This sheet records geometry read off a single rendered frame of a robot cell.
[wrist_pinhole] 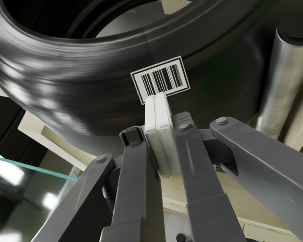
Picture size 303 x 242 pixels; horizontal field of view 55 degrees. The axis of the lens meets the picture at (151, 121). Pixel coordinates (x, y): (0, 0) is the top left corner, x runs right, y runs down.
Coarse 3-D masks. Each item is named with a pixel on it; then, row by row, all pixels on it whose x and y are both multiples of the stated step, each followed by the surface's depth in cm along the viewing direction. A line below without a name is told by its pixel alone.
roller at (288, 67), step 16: (288, 16) 31; (288, 32) 31; (272, 48) 35; (288, 48) 32; (272, 64) 36; (288, 64) 34; (272, 80) 38; (288, 80) 36; (272, 96) 41; (288, 96) 40; (272, 112) 45; (288, 112) 46; (256, 128) 54; (272, 128) 49
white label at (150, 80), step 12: (168, 60) 33; (180, 60) 33; (132, 72) 33; (144, 72) 33; (156, 72) 33; (168, 72) 33; (180, 72) 33; (144, 84) 34; (156, 84) 34; (168, 84) 34; (180, 84) 34; (144, 96) 34
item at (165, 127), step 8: (160, 96) 21; (160, 104) 19; (168, 104) 21; (160, 112) 17; (168, 112) 17; (160, 120) 16; (168, 120) 16; (160, 128) 15; (168, 128) 15; (168, 136) 15; (168, 144) 15; (168, 152) 16; (176, 152) 16; (176, 160) 16; (176, 168) 16
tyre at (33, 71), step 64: (0, 0) 43; (64, 0) 73; (128, 0) 77; (192, 0) 75; (256, 0) 34; (0, 64) 40; (64, 64) 36; (128, 64) 33; (192, 64) 33; (256, 64) 36; (64, 128) 42
